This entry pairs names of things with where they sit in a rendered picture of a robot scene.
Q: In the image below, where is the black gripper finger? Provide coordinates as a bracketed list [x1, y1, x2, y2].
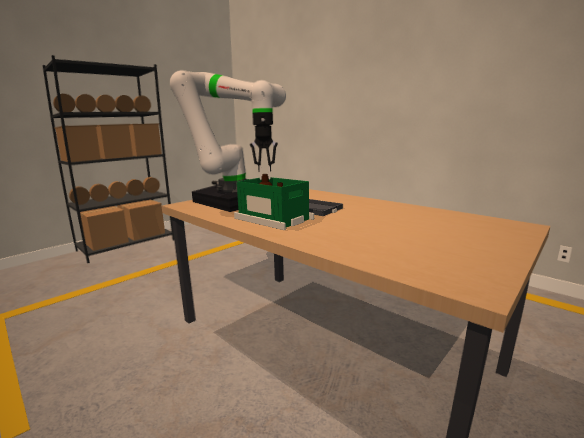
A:
[250, 141, 262, 180]
[265, 141, 278, 179]

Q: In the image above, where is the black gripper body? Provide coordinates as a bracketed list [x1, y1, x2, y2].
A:
[255, 125, 273, 149]

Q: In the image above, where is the green bottle crate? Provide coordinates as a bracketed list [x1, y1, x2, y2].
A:
[238, 177, 309, 228]

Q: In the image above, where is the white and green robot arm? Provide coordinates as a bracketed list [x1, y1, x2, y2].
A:
[170, 70, 286, 193]

